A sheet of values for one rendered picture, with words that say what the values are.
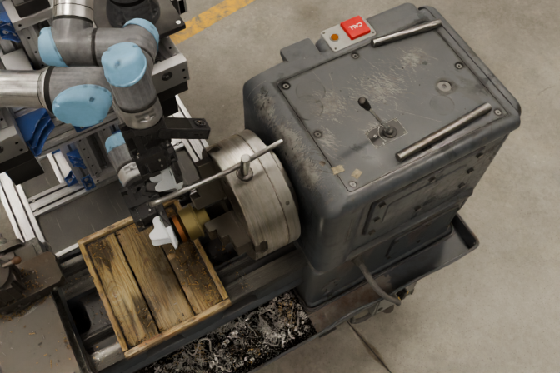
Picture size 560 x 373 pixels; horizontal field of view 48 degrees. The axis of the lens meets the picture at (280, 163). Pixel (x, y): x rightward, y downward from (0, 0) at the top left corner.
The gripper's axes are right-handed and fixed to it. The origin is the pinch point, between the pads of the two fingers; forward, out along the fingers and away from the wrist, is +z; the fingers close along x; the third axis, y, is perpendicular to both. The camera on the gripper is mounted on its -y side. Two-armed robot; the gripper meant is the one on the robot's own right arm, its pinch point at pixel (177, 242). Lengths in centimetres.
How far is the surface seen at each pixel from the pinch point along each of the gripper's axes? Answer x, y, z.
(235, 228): 3.4, -13.9, 4.7
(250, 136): 13.9, -26.5, -11.2
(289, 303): -51, -26, 14
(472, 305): -108, -102, 37
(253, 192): 14.5, -20.0, 3.2
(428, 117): 18, -67, 6
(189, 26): -108, -62, -156
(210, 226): 2.8, -8.9, 1.0
